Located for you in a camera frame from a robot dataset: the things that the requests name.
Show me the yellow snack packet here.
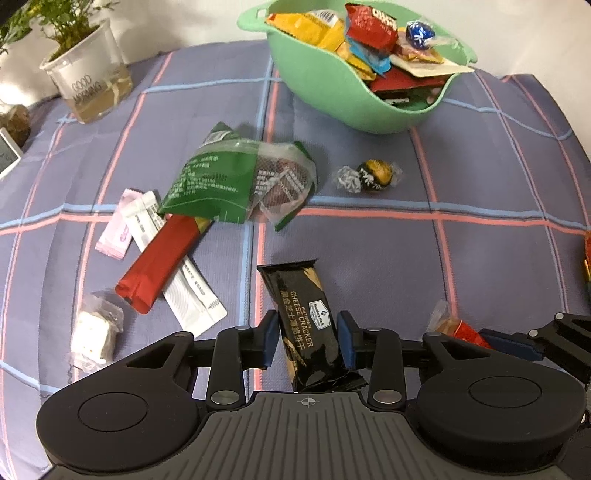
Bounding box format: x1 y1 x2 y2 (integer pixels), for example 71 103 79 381
323 28 376 82
265 10 345 48

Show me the black gold chocolate ball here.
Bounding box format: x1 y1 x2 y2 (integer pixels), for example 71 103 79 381
333 159 404 196

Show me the green plastic bowl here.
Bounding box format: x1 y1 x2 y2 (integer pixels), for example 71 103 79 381
237 0 479 135

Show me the yellow packet with pink circle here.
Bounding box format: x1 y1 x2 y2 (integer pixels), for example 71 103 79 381
390 42 445 66

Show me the plaid blanket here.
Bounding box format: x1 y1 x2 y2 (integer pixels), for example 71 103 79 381
0 39 591 480

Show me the red white snack packet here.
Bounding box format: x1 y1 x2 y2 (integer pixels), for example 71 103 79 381
345 2 400 53

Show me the green snack packet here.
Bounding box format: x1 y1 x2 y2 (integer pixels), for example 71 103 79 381
157 121 320 232

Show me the white cube snack packet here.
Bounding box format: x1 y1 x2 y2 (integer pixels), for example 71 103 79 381
68 291 125 374

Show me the long white sachet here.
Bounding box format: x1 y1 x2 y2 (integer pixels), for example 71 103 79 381
124 189 228 337

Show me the small red clear-edged packet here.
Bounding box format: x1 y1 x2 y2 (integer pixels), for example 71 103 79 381
428 300 493 350

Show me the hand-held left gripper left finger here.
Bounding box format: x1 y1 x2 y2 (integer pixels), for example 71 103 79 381
124 310 281 409

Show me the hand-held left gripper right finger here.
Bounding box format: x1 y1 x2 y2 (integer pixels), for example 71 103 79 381
336 311 483 411

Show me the white translucent plant pot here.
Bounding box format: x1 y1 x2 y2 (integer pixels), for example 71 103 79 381
39 18 135 125

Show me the light blue snack packet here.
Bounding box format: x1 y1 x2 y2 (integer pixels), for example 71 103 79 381
347 38 394 76

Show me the pink white sachet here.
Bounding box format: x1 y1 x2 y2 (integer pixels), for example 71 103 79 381
95 188 140 262

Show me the black cracker packet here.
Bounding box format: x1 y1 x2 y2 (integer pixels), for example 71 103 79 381
256 258 369 393

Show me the white digital thermometer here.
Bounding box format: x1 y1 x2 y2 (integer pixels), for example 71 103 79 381
0 127 22 181

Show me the long plain red packet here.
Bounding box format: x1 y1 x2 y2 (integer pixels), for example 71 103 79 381
115 214 214 316

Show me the blue foil chocolate ball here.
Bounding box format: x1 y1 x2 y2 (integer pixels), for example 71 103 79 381
405 19 463 51

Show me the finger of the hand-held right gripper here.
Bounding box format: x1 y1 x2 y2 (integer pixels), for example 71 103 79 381
478 312 591 346
489 335 591 385

